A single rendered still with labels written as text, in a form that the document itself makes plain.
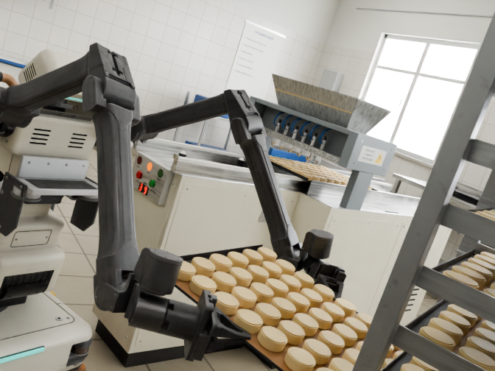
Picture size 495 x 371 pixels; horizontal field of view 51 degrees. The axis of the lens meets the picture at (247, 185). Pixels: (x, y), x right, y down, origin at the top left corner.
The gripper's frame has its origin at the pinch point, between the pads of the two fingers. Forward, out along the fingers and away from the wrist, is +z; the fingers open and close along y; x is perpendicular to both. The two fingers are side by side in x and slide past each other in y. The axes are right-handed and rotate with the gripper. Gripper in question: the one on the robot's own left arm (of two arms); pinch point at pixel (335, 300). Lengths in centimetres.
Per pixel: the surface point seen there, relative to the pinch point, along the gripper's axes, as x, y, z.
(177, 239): 26, 29, -85
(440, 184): 17, -37, 44
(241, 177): 8, 1, -99
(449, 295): 10, -24, 46
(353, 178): -42, -13, -110
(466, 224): 12, -34, 45
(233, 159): 7, 1, -135
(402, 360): 0.5, -5.7, 30.9
